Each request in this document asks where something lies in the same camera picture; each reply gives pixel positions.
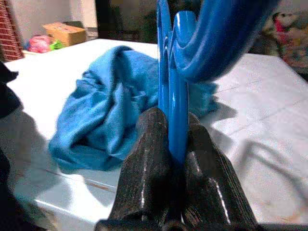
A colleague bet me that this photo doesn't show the colourful plush toy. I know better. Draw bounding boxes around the colourful plush toy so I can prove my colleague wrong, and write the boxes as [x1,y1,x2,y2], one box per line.
[262,11,308,77]

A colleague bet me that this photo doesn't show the green crumpled item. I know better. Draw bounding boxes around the green crumpled item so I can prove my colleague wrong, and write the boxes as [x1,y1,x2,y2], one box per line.
[49,39,64,51]

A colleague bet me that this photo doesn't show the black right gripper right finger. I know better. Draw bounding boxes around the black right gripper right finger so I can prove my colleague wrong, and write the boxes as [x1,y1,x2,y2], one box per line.
[181,112,259,231]

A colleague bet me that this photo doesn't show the brown cardboard box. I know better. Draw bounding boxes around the brown cardboard box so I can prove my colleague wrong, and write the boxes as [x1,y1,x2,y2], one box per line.
[42,21,87,48]

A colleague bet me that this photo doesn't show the navy garment with label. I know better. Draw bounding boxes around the navy garment with label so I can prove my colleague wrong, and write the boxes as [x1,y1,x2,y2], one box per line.
[0,60,25,121]

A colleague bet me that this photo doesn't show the white plastic folding table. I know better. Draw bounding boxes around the white plastic folding table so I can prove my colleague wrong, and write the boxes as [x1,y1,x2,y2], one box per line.
[0,38,308,231]

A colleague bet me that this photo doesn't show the red brick pillar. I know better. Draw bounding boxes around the red brick pillar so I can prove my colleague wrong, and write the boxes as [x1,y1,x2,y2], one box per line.
[0,0,25,62]

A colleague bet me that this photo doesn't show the blue plastic hanger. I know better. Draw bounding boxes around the blue plastic hanger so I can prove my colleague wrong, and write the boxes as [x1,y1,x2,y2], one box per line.
[155,0,281,167]

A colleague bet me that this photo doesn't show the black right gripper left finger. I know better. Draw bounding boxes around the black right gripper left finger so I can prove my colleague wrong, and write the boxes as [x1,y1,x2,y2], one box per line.
[109,107,183,221]

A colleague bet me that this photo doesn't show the blue cloth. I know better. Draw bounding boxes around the blue cloth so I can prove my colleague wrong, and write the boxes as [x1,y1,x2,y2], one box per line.
[48,45,219,171]

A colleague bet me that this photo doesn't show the pink plastic bag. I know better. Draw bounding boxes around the pink plastic bag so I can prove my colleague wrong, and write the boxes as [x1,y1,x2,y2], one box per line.
[28,35,51,53]

